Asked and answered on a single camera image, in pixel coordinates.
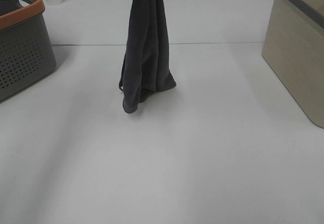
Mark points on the dark grey towel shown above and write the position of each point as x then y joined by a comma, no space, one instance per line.
146,68

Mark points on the beige basket with grey rim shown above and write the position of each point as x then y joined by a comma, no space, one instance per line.
293,48

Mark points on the grey basket with orange rim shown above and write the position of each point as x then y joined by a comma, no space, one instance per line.
26,51

